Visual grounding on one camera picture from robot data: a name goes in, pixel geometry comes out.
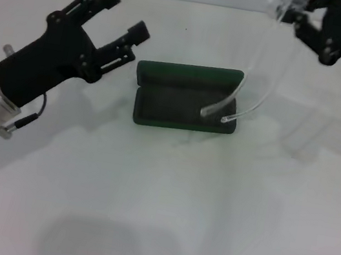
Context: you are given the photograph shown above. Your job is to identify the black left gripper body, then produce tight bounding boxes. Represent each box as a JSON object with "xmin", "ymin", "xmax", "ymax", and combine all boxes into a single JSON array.
[{"xmin": 0, "ymin": 0, "xmax": 111, "ymax": 121}]

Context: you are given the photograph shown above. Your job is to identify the green glasses case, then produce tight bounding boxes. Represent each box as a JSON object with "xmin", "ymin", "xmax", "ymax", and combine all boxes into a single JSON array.
[{"xmin": 127, "ymin": 52, "xmax": 246, "ymax": 142}]

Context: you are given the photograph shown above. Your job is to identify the clear white glasses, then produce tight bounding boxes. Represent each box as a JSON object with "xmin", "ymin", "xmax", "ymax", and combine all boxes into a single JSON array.
[{"xmin": 197, "ymin": 0, "xmax": 310, "ymax": 136}]

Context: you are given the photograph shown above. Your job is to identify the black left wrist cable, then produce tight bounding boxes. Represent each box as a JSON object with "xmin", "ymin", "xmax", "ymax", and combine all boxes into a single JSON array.
[{"xmin": 0, "ymin": 86, "xmax": 49, "ymax": 145}]

